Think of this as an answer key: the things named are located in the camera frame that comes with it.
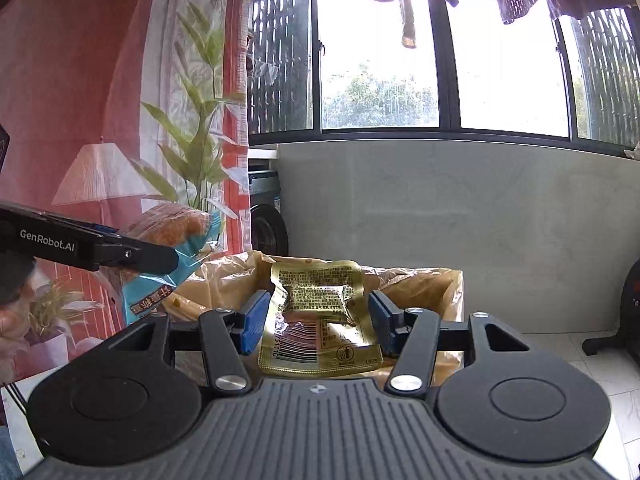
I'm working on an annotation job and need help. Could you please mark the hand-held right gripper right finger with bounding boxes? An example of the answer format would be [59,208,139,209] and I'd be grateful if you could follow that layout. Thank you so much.
[367,291,531,393]

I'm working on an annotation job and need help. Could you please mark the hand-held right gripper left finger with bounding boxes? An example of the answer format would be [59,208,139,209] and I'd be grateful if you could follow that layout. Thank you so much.
[107,290,273,393]

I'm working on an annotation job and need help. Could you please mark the blue bread snack packet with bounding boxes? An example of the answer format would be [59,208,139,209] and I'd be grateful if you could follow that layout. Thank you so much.
[102,203,223,326]

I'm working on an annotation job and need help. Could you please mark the gold snack packet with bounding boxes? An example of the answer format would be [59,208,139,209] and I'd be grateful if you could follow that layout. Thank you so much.
[257,260,384,377]

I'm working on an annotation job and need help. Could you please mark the brown cardboard box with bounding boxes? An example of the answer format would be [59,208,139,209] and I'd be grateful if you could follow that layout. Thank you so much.
[167,250,463,386]

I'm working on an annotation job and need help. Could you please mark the black cable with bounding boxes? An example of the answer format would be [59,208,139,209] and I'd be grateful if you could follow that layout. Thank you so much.
[0,382,31,418]

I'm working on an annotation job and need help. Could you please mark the person's left hand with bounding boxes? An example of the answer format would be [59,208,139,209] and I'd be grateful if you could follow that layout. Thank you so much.
[0,304,28,376]

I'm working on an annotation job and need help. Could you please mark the black framed window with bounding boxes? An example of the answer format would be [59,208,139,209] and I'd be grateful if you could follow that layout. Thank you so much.
[247,0,640,150]

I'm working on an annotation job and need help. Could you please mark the black exercise bike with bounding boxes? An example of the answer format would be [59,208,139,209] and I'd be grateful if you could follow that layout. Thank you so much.
[582,258,640,356]

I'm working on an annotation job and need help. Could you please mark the red plant print curtain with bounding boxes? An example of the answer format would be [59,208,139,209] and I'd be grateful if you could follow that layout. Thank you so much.
[0,0,256,386]

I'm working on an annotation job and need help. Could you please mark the washing machine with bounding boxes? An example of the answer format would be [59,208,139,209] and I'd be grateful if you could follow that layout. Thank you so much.
[248,170,289,257]

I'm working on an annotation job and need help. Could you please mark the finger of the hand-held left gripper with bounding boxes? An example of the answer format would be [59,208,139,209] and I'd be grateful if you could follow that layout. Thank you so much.
[97,234,180,277]

